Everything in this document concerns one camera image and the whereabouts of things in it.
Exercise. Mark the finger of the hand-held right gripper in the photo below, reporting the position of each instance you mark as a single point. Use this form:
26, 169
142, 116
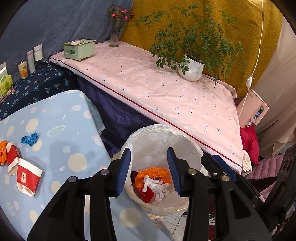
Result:
225, 166
209, 163

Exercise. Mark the dark purple cloth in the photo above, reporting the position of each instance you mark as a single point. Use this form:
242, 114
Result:
120, 115

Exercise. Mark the green tissue pack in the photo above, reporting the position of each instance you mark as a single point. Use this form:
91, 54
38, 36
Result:
5, 84

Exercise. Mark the green tissue box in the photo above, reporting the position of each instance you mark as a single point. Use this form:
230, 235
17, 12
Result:
78, 51

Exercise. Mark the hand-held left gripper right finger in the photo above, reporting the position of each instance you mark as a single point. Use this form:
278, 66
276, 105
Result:
174, 173

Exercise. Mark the slim white tube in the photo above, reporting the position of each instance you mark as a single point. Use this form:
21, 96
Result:
30, 61

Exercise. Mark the navy leaf print cloth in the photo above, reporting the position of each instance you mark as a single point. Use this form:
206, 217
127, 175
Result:
41, 81

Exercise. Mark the white tissue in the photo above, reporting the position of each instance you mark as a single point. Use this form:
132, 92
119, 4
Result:
159, 187

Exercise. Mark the white lined trash bin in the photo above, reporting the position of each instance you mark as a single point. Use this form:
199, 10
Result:
148, 143

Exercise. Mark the crushed red paper cup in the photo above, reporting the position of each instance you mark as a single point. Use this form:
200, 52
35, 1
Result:
12, 155

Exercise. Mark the blue planet print tablecloth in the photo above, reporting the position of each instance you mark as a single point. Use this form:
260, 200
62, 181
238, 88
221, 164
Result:
69, 129

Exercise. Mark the orange plastic wrapper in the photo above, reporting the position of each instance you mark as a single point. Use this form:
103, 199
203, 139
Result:
2, 154
157, 172

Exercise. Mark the green plant in white pot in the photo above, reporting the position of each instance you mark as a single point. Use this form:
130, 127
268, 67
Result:
192, 69

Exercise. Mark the red paper cup with emblem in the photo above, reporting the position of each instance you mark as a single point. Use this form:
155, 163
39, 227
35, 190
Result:
29, 177

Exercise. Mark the white card box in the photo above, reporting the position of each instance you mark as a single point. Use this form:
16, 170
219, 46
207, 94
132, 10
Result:
2, 69

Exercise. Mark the pink printed cloth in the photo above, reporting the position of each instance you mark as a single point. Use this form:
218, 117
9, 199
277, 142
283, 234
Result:
150, 81

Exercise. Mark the beige curtain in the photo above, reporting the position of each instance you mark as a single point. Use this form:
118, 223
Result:
282, 92

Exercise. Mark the blue-grey backdrop cloth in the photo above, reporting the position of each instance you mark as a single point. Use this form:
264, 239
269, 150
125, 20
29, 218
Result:
57, 20

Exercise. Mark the yellow backdrop cloth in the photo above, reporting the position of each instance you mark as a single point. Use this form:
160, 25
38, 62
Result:
245, 23

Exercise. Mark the white round plastic fitting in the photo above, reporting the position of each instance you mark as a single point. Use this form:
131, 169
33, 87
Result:
246, 162

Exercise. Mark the white bottle with dark base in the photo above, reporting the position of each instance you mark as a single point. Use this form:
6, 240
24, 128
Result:
38, 54

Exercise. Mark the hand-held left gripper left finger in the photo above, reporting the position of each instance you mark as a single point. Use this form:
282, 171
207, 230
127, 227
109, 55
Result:
122, 173

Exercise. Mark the red cloth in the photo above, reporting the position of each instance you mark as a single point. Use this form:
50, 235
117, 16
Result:
249, 143

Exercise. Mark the red paper carton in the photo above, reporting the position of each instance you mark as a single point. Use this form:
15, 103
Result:
146, 195

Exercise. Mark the pink appliance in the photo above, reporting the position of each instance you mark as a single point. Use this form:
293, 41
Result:
252, 104

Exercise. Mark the pink quilted jacket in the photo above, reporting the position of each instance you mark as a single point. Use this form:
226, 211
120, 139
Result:
266, 166

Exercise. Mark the glass vase with pink flowers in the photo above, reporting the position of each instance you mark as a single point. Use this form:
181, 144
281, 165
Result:
114, 39

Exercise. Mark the printed tin can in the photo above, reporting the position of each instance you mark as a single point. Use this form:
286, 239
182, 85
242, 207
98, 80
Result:
23, 70

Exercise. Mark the blue wrapper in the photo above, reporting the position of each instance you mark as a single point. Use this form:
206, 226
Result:
30, 139

